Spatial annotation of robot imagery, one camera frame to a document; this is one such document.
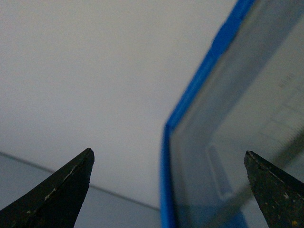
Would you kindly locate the blue framed glass sliding lid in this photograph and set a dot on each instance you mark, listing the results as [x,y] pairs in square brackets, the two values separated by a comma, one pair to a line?
[247,95]

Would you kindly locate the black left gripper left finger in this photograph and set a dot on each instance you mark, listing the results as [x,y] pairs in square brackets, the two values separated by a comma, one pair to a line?
[55,202]

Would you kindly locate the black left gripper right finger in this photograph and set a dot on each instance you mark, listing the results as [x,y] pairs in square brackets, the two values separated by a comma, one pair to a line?
[279,195]

